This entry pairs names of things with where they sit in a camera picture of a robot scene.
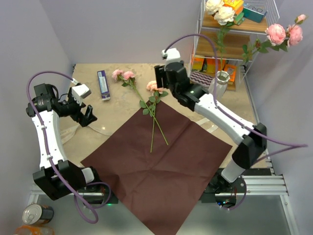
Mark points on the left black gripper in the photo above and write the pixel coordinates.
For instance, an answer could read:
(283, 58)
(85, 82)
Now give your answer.
(85, 119)

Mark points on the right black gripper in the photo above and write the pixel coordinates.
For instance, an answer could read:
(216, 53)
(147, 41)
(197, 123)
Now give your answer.
(160, 73)

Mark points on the pink rose bouquet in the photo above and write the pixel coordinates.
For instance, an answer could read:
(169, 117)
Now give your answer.
(154, 99)

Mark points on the beige printed ribbon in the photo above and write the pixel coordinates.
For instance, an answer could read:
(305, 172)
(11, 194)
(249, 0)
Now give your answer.
(67, 134)

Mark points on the pink rose stem two blooms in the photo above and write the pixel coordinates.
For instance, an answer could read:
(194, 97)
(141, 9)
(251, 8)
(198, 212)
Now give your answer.
(128, 80)

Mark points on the red wrapping paper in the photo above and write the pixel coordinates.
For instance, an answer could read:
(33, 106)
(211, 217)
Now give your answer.
(159, 171)

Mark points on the white rose stem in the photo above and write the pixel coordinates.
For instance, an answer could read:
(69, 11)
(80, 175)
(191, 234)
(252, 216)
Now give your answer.
(224, 16)

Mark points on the pink rose stem three blooms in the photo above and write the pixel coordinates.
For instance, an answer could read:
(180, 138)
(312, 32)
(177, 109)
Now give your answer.
(277, 38)

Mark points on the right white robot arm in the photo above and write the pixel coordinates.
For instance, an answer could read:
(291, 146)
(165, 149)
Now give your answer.
(248, 137)

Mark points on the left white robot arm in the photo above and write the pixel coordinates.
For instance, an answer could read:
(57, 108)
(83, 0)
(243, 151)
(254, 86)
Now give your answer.
(56, 172)

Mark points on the white ribbed vase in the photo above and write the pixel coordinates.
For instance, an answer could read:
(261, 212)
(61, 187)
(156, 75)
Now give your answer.
(220, 83)

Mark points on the orange box bottom shelf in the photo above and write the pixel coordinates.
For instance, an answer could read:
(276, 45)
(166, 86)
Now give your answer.
(203, 64)

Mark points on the orange box shelf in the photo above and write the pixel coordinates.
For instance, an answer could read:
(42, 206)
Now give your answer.
(203, 64)
(236, 5)

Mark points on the purple wavy pattern cloth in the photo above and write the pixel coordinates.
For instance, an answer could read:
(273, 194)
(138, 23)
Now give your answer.
(201, 79)

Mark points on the purple toothpaste box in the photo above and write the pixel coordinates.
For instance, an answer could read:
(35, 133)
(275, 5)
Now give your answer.
(103, 85)

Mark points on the small orange packet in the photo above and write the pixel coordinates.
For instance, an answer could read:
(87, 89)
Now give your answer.
(231, 70)

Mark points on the green sponge stack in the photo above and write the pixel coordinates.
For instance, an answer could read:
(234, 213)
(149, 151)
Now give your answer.
(239, 18)

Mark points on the orange box top shelf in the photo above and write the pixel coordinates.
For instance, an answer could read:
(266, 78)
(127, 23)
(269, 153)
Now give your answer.
(236, 5)

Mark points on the silver top tin can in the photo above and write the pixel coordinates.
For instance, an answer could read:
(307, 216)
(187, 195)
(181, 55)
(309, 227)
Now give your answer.
(36, 214)

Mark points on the teal box top shelf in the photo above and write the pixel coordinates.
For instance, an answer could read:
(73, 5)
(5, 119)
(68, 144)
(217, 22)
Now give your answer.
(254, 12)

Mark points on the orange plastic bottle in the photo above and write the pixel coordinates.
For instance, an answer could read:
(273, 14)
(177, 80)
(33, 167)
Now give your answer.
(34, 230)

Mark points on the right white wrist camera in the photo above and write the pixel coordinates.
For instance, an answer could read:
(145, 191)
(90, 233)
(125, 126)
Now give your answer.
(171, 55)

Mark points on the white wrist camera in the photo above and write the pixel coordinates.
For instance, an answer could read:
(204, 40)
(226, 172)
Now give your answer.
(80, 92)
(171, 55)

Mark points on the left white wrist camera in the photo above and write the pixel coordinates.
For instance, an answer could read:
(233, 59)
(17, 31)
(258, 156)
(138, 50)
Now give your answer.
(80, 92)

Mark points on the white wire shelf rack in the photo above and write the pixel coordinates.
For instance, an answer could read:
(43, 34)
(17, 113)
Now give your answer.
(238, 36)

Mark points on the aluminium rail frame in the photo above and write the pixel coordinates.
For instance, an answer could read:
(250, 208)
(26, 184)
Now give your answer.
(264, 210)

